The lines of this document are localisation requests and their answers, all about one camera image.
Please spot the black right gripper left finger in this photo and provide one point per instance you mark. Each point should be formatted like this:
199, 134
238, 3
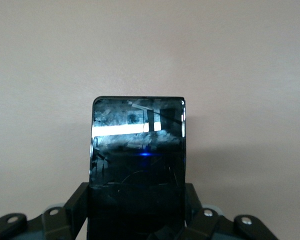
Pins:
75, 200

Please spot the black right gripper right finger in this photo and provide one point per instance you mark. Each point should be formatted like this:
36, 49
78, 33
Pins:
192, 202

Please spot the long black smartphone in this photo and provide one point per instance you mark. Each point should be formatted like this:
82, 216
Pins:
137, 140

